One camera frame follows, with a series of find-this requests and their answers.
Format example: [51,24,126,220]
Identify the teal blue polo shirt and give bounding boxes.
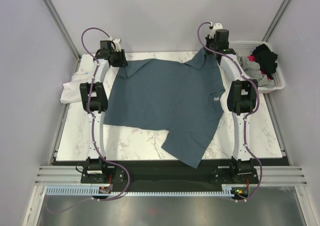
[104,49,225,168]

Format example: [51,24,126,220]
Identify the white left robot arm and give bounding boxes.
[79,39,128,184]

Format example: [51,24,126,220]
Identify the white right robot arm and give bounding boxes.
[205,24,259,183]

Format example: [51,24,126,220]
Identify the white plastic laundry basket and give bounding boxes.
[225,40,286,94]

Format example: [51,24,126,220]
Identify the red t shirt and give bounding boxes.
[242,55,273,87]

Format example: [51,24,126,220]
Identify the grey t shirt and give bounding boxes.
[237,55,275,89]

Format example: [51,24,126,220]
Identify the black t shirt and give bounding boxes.
[252,44,278,80]

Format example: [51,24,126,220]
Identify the white folded t shirt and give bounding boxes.
[60,71,93,104]

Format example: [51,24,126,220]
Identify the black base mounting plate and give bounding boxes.
[51,159,292,193]

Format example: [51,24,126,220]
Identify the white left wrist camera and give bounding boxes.
[110,38,122,52]

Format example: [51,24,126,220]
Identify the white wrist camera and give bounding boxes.
[110,38,122,52]
[209,22,223,38]

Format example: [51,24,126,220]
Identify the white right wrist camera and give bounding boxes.
[209,22,223,38]

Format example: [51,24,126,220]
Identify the aluminium frame rail left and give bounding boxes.
[42,0,81,60]

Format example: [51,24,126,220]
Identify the aluminium frame rail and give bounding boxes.
[42,0,81,60]
[262,0,292,42]

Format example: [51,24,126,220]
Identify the aluminium frame rail right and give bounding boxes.
[262,0,292,42]

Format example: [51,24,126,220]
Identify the aluminium front frame rails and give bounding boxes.
[35,166,307,186]

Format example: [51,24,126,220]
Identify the white slotted cable duct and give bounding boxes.
[45,185,235,197]

